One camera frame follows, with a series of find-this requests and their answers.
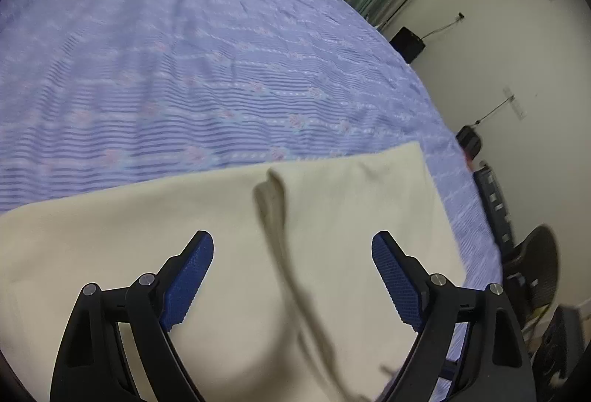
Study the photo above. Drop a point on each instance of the black folding crate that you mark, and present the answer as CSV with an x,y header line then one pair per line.
x,y
495,208

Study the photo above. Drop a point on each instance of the white wall power strip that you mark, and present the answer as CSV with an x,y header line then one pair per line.
x,y
515,102

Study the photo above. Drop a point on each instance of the black speaker box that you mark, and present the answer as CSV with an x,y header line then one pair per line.
x,y
407,44

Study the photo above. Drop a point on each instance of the black backpack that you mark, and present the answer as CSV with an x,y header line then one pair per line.
x,y
470,141

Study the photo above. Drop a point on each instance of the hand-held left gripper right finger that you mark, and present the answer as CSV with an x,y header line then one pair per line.
x,y
397,286

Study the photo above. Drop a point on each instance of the cream pants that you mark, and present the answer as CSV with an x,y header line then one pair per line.
x,y
138,245

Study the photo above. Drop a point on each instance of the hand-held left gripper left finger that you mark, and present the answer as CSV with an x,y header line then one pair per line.
x,y
187,286

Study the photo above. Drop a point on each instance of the black mesh chair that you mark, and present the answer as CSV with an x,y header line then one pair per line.
x,y
535,268

